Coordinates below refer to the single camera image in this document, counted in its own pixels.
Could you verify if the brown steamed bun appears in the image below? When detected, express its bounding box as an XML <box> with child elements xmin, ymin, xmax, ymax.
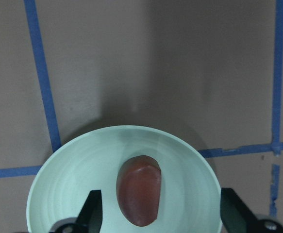
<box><xmin>116</xmin><ymin>155</ymin><xmax>162</xmax><ymax>227</ymax></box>

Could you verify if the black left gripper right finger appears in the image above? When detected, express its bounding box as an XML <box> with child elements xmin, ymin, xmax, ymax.
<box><xmin>220</xmin><ymin>188</ymin><xmax>283</xmax><ymax>233</ymax></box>

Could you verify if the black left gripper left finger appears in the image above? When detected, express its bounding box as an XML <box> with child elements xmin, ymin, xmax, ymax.
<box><xmin>49</xmin><ymin>190</ymin><xmax>103</xmax><ymax>233</ymax></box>

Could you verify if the green round plate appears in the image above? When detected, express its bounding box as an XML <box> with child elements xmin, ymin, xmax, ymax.
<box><xmin>26</xmin><ymin>126</ymin><xmax>222</xmax><ymax>233</ymax></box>

